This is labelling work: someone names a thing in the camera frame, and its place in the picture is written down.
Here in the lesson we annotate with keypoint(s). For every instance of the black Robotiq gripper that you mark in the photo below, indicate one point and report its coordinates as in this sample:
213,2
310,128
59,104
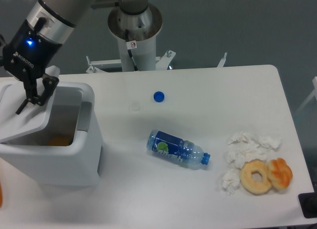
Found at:
26,58

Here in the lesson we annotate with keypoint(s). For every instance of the white trash can lid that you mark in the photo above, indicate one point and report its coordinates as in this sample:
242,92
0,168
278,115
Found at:
33,118

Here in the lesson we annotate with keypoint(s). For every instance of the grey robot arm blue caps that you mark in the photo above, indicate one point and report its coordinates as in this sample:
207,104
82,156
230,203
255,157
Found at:
64,15

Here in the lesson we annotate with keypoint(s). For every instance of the yellow item inside trash can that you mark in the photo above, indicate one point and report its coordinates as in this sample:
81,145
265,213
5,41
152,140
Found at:
59,141

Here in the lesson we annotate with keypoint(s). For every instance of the white trash can body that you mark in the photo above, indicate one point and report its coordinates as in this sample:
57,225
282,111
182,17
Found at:
72,116

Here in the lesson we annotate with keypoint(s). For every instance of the blue bottle cap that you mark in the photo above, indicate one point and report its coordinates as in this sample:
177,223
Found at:
159,96

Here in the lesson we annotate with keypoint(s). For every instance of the orange object at left edge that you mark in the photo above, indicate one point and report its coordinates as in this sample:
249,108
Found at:
1,196

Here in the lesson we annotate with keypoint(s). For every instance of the blue plastic drink bottle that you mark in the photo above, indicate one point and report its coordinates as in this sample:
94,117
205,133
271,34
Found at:
178,150

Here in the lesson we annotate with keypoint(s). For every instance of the crumpled white tissue large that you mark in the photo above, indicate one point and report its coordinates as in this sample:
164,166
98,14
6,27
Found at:
244,147

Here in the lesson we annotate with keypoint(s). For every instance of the crumpled white tissue small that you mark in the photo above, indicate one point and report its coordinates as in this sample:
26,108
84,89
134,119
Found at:
231,181

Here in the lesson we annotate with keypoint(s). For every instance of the crumpled white tissue right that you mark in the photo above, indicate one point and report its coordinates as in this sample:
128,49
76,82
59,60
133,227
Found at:
269,142

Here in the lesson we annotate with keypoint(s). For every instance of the orange twisted bread roll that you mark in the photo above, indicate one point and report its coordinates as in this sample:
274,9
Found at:
279,173

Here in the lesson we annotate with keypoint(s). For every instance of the white furniture at right edge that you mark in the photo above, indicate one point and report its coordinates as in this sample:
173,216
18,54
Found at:
310,100

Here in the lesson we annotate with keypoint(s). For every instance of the black device at edge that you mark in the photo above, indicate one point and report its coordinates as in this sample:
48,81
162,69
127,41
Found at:
308,203

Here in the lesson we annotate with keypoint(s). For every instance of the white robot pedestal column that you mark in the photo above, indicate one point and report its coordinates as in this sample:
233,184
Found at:
136,37

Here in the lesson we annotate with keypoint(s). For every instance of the white metal base frame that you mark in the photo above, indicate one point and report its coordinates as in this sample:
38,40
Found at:
162,63

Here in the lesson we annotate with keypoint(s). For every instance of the ring doughnut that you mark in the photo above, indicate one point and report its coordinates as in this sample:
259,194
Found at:
253,177

